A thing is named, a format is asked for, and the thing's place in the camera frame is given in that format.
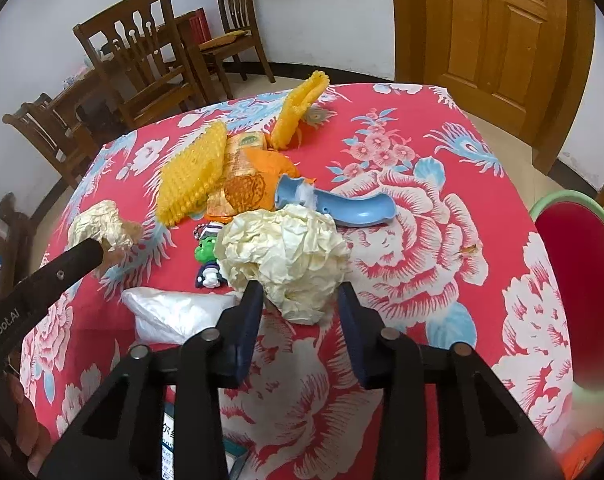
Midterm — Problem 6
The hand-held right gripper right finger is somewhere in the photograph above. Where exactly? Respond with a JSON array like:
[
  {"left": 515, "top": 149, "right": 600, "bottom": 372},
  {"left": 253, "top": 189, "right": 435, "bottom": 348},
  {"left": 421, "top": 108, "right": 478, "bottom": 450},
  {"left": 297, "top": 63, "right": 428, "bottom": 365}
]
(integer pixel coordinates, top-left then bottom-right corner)
[{"left": 337, "top": 281, "right": 565, "bottom": 480}]

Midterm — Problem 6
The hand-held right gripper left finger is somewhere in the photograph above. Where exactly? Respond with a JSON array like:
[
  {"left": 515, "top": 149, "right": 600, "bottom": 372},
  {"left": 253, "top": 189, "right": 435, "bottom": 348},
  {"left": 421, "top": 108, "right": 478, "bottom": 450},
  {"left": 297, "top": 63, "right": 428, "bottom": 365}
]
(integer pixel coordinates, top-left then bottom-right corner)
[{"left": 32, "top": 280, "right": 265, "bottom": 480}]

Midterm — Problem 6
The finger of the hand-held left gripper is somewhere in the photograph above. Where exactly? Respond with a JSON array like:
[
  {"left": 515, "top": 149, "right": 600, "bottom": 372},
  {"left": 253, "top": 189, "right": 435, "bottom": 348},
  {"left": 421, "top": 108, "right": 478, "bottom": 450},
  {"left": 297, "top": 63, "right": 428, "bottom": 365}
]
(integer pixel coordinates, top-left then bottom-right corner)
[{"left": 36, "top": 237, "right": 105, "bottom": 307}]

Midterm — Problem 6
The small cream paper ball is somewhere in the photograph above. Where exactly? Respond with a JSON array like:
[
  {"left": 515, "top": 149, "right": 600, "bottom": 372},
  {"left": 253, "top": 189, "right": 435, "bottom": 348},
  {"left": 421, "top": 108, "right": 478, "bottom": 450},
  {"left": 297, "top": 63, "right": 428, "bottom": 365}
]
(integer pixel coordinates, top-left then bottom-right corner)
[{"left": 68, "top": 200, "right": 145, "bottom": 278}]

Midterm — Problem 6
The large cream paper ball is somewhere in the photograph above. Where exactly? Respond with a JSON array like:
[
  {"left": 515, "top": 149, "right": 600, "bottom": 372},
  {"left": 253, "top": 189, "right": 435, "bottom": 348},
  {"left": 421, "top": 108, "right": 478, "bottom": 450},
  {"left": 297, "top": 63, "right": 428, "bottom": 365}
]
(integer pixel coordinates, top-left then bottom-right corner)
[{"left": 216, "top": 205, "right": 353, "bottom": 326}]

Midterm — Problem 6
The blue plastic scoop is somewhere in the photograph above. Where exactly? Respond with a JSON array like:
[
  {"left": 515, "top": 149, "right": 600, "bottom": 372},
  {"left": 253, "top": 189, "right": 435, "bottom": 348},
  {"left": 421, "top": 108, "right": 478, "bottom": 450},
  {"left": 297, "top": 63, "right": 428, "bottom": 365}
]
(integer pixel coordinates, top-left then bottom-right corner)
[{"left": 274, "top": 174, "right": 397, "bottom": 228}]

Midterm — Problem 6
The orange cloth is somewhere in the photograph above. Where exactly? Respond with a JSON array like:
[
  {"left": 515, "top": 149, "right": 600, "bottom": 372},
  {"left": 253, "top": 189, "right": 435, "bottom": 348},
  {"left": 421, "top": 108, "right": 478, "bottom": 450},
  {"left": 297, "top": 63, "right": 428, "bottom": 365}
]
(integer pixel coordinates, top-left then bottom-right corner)
[{"left": 242, "top": 146, "right": 317, "bottom": 196}]

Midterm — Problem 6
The person's left hand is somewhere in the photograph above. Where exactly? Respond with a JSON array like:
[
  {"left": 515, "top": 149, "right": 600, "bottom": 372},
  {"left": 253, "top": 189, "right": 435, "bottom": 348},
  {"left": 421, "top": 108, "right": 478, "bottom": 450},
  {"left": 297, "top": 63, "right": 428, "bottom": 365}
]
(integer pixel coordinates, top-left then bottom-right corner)
[{"left": 4, "top": 372, "right": 52, "bottom": 478}]

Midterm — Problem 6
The red floral tablecloth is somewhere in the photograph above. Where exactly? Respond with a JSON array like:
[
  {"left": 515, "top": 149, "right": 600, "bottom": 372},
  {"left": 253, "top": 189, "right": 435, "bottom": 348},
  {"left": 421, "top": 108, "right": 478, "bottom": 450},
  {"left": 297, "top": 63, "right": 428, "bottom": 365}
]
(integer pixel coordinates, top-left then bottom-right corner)
[{"left": 19, "top": 82, "right": 575, "bottom": 480}]

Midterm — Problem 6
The white plastic bag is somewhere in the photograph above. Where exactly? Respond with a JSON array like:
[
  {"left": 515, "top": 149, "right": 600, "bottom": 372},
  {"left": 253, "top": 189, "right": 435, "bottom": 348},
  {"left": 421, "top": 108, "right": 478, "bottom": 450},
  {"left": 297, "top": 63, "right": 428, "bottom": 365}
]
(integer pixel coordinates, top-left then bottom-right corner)
[{"left": 120, "top": 287, "right": 240, "bottom": 346}]

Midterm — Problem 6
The white blue printed carton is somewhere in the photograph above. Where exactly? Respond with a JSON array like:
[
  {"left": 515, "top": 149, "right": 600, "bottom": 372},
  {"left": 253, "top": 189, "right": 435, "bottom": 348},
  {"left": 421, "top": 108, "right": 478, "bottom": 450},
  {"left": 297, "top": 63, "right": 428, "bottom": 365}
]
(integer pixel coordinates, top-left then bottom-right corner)
[{"left": 159, "top": 400, "right": 250, "bottom": 480}]

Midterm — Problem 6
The orange snack packet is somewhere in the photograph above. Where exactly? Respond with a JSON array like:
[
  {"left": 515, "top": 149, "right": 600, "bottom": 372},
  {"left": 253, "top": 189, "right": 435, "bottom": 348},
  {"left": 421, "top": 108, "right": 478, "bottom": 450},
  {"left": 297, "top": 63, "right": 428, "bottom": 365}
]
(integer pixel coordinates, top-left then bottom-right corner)
[{"left": 204, "top": 132, "right": 275, "bottom": 218}]

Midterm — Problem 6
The flat yellow bubble wrap sheet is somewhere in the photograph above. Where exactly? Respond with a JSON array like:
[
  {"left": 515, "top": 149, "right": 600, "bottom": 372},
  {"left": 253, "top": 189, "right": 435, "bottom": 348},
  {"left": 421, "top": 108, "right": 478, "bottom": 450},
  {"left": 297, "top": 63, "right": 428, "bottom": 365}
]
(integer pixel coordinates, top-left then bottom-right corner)
[{"left": 156, "top": 121, "right": 229, "bottom": 228}]

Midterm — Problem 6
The folded yellow bubble wrap sheet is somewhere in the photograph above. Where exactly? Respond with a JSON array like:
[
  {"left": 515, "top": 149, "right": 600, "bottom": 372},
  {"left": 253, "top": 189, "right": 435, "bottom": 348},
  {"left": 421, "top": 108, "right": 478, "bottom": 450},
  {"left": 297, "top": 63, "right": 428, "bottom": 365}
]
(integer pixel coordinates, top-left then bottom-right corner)
[{"left": 271, "top": 70, "right": 330, "bottom": 151}]

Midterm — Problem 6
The wooden chair with slatted back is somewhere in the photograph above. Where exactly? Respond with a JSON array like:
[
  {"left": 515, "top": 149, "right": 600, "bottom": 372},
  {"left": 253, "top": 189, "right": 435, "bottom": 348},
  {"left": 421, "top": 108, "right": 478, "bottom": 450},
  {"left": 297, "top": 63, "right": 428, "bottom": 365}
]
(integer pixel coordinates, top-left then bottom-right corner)
[{"left": 73, "top": 0, "right": 207, "bottom": 131}]

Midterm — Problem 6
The orange plastic stool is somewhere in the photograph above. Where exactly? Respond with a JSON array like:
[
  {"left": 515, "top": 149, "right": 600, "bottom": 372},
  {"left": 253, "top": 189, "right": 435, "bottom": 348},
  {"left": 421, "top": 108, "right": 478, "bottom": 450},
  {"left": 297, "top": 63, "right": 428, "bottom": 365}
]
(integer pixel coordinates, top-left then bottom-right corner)
[{"left": 557, "top": 427, "right": 604, "bottom": 468}]

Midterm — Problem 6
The yellow seat cushion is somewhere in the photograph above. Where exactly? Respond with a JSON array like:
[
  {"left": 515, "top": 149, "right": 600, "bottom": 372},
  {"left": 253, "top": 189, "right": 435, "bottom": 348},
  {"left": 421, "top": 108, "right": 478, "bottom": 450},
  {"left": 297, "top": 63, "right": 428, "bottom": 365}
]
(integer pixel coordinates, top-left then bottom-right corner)
[{"left": 199, "top": 30, "right": 247, "bottom": 51}]

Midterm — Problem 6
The wooden chair with cushion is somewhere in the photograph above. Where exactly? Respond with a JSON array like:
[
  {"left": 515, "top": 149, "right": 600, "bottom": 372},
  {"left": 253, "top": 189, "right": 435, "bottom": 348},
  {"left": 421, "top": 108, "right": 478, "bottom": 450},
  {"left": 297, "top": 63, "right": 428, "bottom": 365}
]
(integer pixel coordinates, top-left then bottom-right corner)
[{"left": 197, "top": 0, "right": 277, "bottom": 101}]

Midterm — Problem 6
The wooden door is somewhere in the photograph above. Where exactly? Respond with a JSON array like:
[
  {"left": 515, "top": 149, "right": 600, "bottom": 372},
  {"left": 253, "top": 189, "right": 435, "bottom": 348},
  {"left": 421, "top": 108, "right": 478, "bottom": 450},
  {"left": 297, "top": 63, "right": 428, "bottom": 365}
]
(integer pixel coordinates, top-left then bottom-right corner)
[
  {"left": 389, "top": 0, "right": 598, "bottom": 176},
  {"left": 424, "top": 0, "right": 569, "bottom": 128}
]

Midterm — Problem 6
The green toy figure keychain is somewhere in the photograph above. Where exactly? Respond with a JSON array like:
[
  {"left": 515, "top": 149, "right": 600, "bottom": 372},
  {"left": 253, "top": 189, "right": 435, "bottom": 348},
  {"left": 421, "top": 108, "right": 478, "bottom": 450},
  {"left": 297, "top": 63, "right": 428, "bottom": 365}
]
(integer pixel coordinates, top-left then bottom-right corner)
[{"left": 191, "top": 220, "right": 233, "bottom": 291}]

